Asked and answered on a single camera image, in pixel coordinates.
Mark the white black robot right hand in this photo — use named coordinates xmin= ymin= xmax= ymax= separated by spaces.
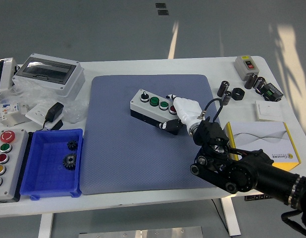
xmin=157 ymin=93 xmax=203 ymax=132

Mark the white circuit breaker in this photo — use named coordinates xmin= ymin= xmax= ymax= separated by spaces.
xmin=0 ymin=103 xmax=30 ymax=127

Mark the black table control panel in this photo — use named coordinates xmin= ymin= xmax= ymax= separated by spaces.
xmin=244 ymin=193 xmax=275 ymax=202

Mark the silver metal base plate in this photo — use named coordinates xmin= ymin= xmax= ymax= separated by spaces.
xmin=78 ymin=226 xmax=203 ymax=238

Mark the white box with black window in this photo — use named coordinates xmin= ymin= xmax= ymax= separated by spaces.
xmin=0 ymin=58 xmax=20 ymax=94

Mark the black module with green terminal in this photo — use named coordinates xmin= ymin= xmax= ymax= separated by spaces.
xmin=260 ymin=83 xmax=284 ymax=102

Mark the white wall socket plate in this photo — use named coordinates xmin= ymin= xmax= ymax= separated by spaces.
xmin=25 ymin=103 xmax=61 ymax=129

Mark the grey enclosure with dark lid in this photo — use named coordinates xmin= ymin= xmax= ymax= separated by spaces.
xmin=11 ymin=53 xmax=86 ymax=100

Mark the blue plastic bin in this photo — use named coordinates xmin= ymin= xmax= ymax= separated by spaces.
xmin=19 ymin=128 xmax=84 ymax=200

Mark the thin black cable under table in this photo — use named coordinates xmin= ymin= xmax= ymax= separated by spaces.
xmin=211 ymin=199 xmax=229 ymax=234

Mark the black power adapter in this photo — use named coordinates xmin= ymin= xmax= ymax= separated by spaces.
xmin=42 ymin=102 xmax=64 ymax=131

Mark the clear plastic bag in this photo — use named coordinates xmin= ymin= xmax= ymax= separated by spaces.
xmin=0 ymin=79 xmax=89 ymax=124

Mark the grey five-button control box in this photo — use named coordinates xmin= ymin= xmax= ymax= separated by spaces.
xmin=0 ymin=128 xmax=29 ymax=203

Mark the black cylindrical capacitor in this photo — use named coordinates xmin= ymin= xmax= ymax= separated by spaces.
xmin=253 ymin=76 xmax=266 ymax=94
xmin=244 ymin=73 xmax=258 ymax=90
xmin=221 ymin=90 xmax=233 ymax=106
xmin=216 ymin=80 xmax=230 ymax=98

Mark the white and yellow cardboard box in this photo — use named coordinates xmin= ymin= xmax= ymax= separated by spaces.
xmin=223 ymin=121 xmax=302 ymax=172

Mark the large black bevel gear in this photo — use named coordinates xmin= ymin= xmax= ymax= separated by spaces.
xmin=62 ymin=153 xmax=78 ymax=171

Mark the black hex nut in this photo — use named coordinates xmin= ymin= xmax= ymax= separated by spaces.
xmin=231 ymin=87 xmax=246 ymax=101

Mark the grey two-button switch box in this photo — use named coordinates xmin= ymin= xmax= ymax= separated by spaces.
xmin=234 ymin=55 xmax=260 ymax=81

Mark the blue-grey table mat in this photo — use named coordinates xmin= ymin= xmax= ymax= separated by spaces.
xmin=80 ymin=74 xmax=228 ymax=196

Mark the white wall switch plate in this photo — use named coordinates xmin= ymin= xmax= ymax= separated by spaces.
xmin=255 ymin=100 xmax=284 ymax=122

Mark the white table leg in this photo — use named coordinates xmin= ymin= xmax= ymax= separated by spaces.
xmin=38 ymin=213 xmax=54 ymax=238
xmin=220 ymin=197 xmax=242 ymax=237

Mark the grey four-button control box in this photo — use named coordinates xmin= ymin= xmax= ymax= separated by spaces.
xmin=130 ymin=89 xmax=184 ymax=136

